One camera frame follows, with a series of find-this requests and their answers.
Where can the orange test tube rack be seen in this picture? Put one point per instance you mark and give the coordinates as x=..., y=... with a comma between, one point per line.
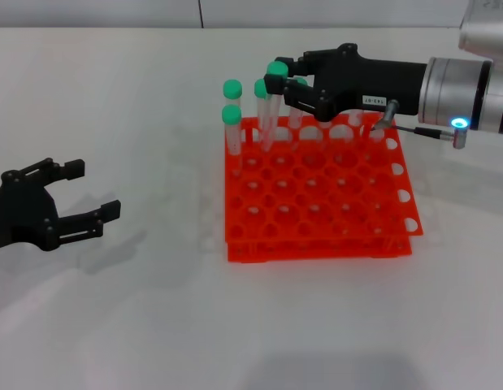
x=316, y=203

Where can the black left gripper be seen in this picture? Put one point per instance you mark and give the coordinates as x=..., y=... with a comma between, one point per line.
x=23, y=211

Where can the right wrist camera housing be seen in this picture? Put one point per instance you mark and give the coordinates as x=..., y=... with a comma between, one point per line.
x=486, y=28

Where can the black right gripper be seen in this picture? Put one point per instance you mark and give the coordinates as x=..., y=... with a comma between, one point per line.
x=356, y=81

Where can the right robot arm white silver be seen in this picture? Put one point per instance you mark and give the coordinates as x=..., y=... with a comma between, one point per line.
x=450, y=89

